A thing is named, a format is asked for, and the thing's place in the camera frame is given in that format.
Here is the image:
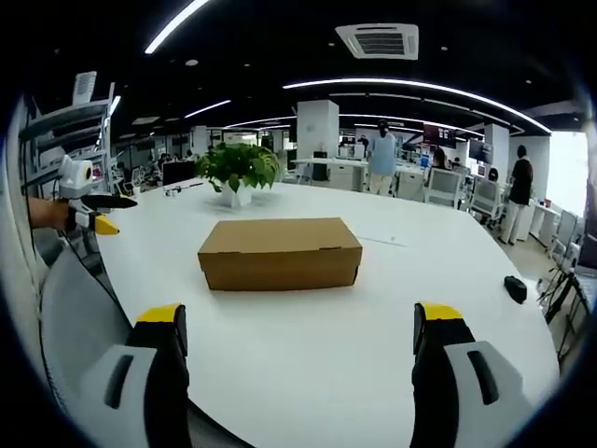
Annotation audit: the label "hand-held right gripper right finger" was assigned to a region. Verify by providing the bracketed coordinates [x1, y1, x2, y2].
[410, 301, 533, 448]

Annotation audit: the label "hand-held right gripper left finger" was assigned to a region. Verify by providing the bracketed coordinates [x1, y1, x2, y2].
[90, 302, 190, 448]

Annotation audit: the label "brown cardboard shoe box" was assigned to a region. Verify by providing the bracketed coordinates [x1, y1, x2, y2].
[197, 217, 364, 292]

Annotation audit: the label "metal storage shelf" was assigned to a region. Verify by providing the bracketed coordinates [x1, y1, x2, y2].
[18, 81, 118, 197]

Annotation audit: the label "black monitor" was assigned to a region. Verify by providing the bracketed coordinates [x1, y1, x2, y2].
[161, 161, 197, 189]

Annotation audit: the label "small tool on table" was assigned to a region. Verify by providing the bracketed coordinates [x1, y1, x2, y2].
[162, 181, 206, 197]

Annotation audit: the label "small black object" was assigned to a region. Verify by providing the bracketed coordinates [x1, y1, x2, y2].
[503, 275, 529, 305]

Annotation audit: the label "white plant pot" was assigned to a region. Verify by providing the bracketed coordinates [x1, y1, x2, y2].
[218, 180, 253, 208]

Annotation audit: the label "green potted plant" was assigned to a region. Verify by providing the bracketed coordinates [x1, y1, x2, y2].
[193, 142, 284, 193]

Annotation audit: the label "white paper sheet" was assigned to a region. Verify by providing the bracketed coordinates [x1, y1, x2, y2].
[356, 222, 410, 246]

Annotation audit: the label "white office chair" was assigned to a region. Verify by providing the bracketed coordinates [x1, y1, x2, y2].
[470, 177, 506, 227]
[423, 166, 464, 210]

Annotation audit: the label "ceiling air conditioner vent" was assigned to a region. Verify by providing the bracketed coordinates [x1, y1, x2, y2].
[334, 23, 420, 62]

